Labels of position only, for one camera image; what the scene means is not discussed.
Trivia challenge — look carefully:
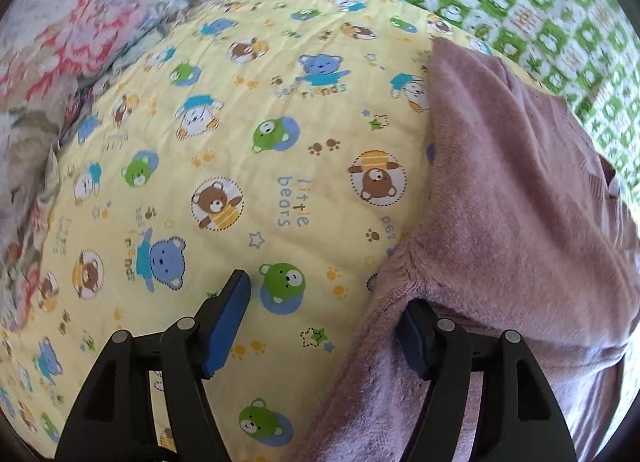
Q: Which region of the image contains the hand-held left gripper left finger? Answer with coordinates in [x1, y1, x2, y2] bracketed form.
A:
[54, 269, 252, 462]

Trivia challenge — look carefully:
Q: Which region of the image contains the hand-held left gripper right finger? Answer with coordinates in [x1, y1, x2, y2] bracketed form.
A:
[399, 299, 602, 462]

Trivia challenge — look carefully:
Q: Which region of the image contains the mauve knit sweater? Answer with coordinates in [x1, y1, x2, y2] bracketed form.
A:
[295, 37, 640, 462]

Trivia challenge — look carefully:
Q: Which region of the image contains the yellow bear print blanket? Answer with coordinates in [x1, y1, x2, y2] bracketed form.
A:
[0, 0, 556, 462]

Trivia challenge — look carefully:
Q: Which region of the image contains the lilac floral quilt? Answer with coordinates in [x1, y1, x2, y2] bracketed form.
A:
[0, 0, 226, 338]

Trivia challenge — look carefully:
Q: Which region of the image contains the green checkered pillow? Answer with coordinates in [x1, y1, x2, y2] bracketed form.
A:
[270, 0, 640, 203]

